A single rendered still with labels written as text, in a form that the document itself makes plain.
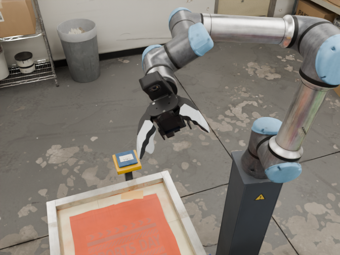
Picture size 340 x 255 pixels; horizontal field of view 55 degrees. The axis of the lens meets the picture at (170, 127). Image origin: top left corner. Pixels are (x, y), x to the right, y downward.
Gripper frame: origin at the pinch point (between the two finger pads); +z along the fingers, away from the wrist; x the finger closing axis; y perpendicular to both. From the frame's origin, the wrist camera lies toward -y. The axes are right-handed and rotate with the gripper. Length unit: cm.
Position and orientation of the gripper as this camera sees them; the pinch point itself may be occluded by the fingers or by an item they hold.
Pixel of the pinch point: (172, 144)
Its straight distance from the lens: 63.8
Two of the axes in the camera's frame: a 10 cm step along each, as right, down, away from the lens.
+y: 3.8, 6.1, 7.0
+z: 1.6, 7.0, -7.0
